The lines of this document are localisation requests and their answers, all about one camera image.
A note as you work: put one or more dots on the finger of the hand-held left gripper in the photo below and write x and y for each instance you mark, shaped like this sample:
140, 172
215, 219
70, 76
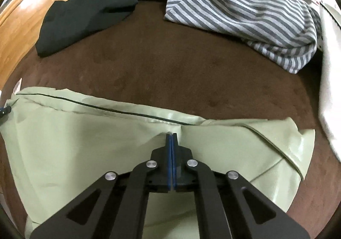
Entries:
3, 111

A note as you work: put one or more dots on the brown blanket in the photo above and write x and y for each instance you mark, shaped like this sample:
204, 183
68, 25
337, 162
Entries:
170, 68

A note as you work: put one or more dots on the grey striped garment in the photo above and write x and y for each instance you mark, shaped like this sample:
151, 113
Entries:
247, 7

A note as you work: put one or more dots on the white cloth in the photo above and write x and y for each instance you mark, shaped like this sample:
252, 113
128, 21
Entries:
330, 81

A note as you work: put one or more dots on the black garment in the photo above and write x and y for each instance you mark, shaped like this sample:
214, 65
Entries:
85, 12

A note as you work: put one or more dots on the light green jacket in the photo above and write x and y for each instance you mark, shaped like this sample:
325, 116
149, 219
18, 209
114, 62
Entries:
80, 143

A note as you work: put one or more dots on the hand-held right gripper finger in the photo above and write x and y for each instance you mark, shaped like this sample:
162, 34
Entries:
169, 156
175, 156

